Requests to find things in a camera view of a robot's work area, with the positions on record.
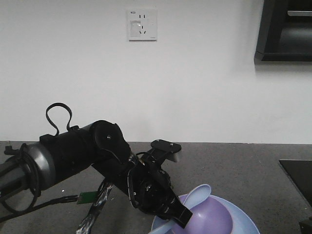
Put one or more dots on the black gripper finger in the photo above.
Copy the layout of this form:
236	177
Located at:
179	213

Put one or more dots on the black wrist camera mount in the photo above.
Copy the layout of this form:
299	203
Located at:
160	151

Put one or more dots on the white wall power socket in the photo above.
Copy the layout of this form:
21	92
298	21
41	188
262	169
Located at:
142	24

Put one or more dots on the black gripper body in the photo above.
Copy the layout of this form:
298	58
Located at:
149	188

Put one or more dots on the green circuit board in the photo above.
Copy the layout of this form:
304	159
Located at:
87	197

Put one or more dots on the light blue plastic spoon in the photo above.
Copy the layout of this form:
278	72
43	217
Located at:
193	198

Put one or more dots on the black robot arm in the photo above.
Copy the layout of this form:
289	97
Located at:
101	145

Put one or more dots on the purple plastic bowl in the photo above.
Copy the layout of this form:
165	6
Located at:
209	217

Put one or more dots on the black induction cooktop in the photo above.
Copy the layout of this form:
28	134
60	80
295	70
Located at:
300	172

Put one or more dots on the light blue plastic plate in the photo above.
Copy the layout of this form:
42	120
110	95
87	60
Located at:
242	224

